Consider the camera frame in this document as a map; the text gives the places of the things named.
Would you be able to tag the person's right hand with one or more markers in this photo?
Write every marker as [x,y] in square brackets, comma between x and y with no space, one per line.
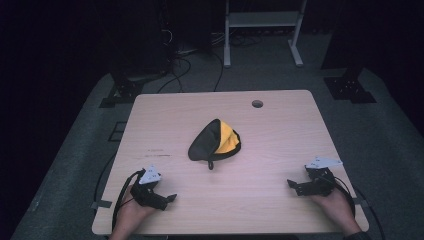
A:
[336,208]

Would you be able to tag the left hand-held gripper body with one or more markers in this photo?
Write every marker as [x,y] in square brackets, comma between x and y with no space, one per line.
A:
[146,193]

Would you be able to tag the person's left hand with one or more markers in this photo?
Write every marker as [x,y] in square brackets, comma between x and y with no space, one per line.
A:
[128,216]

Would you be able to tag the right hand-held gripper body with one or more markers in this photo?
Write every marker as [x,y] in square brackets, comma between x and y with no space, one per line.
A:
[320,183]

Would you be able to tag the white metal stand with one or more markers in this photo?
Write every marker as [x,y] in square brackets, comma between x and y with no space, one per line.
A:
[263,19]

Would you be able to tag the grey tape strip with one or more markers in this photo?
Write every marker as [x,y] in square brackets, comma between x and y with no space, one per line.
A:
[101,204]
[362,202]

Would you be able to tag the black stand base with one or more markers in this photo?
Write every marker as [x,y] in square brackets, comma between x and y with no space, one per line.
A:
[350,88]
[121,95]

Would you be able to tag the black and yellow cloth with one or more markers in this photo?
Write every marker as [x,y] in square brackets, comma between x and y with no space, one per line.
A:
[203,146]

